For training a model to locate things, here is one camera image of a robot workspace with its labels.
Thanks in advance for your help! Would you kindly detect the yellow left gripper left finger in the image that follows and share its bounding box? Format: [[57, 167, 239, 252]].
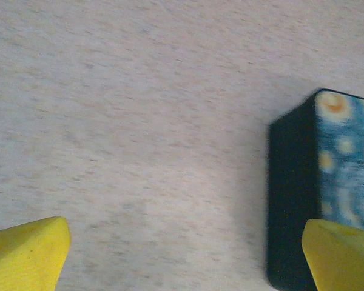
[[0, 216, 72, 291]]

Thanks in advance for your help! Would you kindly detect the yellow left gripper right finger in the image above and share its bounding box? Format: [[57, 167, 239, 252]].
[[301, 218, 364, 291]]

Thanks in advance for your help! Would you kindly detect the dark starry print lock box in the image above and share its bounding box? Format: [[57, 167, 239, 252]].
[[266, 87, 364, 291]]

